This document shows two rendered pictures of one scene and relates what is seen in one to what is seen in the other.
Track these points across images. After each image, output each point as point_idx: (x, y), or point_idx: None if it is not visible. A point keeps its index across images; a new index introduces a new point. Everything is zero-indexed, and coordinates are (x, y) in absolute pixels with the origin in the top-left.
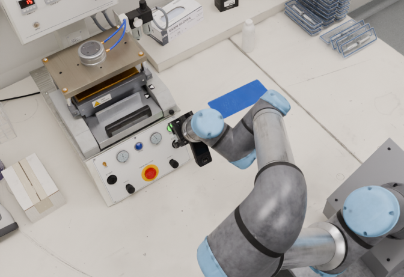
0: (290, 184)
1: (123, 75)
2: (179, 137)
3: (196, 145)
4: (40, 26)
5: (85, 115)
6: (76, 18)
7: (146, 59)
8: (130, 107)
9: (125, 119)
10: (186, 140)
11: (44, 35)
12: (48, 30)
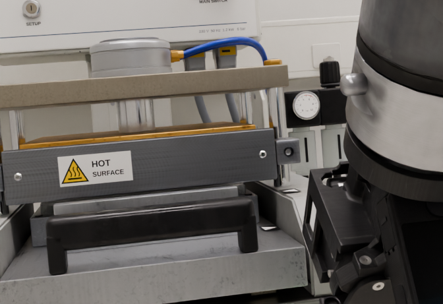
0: None
1: (201, 128)
2: (337, 233)
3: (432, 258)
4: (41, 20)
5: (32, 230)
6: (139, 33)
7: (286, 81)
8: (194, 239)
9: (137, 208)
10: (372, 253)
11: (45, 49)
12: (59, 39)
